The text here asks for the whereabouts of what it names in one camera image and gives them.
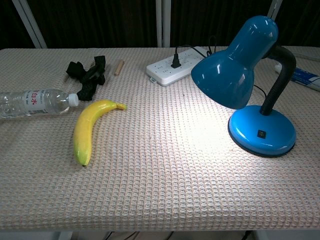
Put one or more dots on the clear plastic water bottle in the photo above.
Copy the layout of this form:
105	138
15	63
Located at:
37	102

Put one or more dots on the short wooden stick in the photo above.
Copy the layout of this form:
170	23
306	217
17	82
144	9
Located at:
119	67

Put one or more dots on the white power strip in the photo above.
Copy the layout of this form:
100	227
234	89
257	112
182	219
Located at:
162	73

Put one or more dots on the white slanted frame post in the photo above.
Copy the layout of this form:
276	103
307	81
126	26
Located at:
275	7
30	23

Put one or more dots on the blue desk lamp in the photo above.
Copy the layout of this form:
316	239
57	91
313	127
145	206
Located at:
250	130

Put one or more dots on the black toy gun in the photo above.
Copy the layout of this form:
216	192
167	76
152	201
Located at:
91	75

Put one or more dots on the beige waffle-weave tablecloth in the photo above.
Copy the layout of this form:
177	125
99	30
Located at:
160	180

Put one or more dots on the black pleated curtain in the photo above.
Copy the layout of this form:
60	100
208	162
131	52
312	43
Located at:
100	22

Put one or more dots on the yellow banana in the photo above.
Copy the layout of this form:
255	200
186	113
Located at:
82	135

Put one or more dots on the white upright frame post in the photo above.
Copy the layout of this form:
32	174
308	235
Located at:
163	22

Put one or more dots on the blue white toothpaste tube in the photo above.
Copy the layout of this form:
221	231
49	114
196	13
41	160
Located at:
306	78

